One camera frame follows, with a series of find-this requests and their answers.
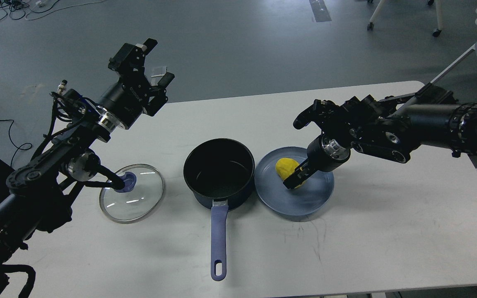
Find dark blue saucepan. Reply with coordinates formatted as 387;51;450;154
183;138;255;281

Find blue plate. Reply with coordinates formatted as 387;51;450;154
254;147;335;217

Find black cable on floor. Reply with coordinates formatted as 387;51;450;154
0;94;34;167

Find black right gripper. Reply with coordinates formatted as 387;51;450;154
283;135;351;189

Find black floor cables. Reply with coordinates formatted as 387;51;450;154
0;0;106;26

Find white chair legs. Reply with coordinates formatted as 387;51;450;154
366;0;444;37

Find glass pot lid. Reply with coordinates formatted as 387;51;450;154
99;164;166;224

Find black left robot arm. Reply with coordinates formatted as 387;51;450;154
0;38;174;298

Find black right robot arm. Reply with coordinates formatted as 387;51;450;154
283;83;477;189

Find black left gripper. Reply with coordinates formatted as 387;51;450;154
96;38;175;130

